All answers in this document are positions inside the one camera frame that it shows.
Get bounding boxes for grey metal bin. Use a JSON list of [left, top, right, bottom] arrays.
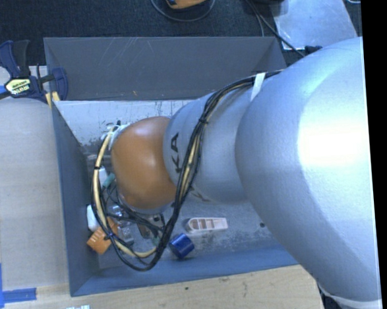
[[42, 20, 304, 298]]

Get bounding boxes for pale beige plastic handle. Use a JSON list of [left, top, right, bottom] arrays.
[[183, 214, 229, 236]]

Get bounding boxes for pale wood board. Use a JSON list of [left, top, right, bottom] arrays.
[[0, 96, 71, 293]]

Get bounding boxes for white rounded object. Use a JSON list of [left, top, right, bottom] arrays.
[[86, 204, 103, 233]]

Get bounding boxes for orange block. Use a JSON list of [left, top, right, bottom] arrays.
[[84, 216, 121, 256]]

